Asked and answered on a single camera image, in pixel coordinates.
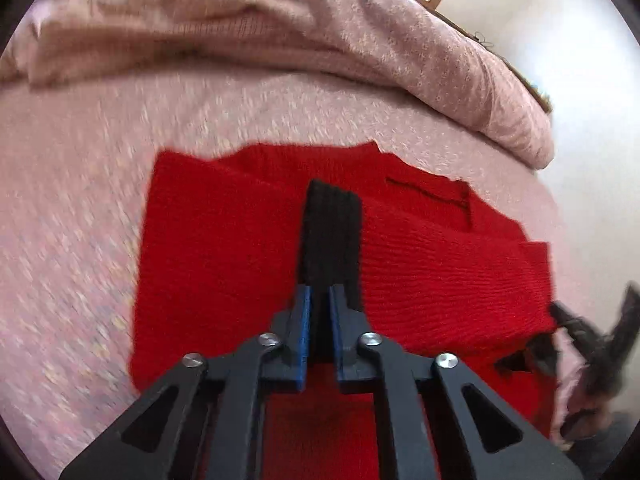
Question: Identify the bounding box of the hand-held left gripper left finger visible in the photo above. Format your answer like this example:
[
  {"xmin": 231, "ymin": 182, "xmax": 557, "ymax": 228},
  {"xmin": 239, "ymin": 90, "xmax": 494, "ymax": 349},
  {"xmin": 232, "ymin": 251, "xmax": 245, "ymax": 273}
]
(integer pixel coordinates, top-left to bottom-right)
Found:
[{"xmin": 59, "ymin": 284, "xmax": 313, "ymax": 480}]

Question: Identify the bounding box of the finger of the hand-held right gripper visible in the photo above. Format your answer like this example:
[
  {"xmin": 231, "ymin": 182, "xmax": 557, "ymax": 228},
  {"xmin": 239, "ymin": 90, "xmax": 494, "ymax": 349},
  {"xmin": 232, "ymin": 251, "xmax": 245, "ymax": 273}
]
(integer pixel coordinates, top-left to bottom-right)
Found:
[
  {"xmin": 549, "ymin": 301, "xmax": 608, "ymax": 361},
  {"xmin": 607, "ymin": 284, "xmax": 640, "ymax": 376}
]

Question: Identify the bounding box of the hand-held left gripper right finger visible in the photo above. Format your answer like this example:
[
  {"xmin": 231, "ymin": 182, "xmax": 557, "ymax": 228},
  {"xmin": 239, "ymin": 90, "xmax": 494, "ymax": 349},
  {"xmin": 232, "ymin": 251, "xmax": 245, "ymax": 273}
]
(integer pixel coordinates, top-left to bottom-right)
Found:
[{"xmin": 327, "ymin": 284, "xmax": 583, "ymax": 480}]

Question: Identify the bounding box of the red knitted sweater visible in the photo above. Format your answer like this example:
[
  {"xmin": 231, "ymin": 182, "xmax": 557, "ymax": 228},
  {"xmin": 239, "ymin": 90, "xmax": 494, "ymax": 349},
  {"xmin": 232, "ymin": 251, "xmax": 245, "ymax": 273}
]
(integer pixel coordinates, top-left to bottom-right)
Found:
[{"xmin": 129, "ymin": 141, "xmax": 559, "ymax": 480}]

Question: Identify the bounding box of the wooden window cabinet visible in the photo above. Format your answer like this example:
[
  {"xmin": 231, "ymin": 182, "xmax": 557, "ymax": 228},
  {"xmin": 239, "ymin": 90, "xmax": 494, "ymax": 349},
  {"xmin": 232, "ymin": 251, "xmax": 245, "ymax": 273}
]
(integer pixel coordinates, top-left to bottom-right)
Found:
[{"xmin": 425, "ymin": 0, "xmax": 554, "ymax": 112}]

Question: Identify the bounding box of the pink floral duvet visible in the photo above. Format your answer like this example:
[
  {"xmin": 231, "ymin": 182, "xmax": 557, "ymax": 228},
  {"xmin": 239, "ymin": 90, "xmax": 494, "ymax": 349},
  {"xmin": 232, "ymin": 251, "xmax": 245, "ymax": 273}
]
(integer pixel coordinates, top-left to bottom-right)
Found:
[{"xmin": 0, "ymin": 0, "xmax": 557, "ymax": 171}]

